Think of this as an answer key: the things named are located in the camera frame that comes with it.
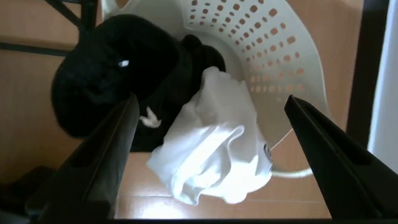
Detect black shorts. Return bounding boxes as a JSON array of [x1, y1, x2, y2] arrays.
[[50, 13, 227, 153]]

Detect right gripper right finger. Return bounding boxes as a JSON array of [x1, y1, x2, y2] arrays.
[[284, 94, 398, 220]]

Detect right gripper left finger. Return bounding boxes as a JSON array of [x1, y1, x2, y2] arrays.
[[25, 92, 141, 220]]

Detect white laundry basket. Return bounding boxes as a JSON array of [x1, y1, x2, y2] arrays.
[[101, 0, 331, 179]]

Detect black clothes rack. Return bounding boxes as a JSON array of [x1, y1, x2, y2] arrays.
[[0, 0, 99, 58]]

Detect white garment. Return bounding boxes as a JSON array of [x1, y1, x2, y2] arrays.
[[145, 65, 275, 207]]

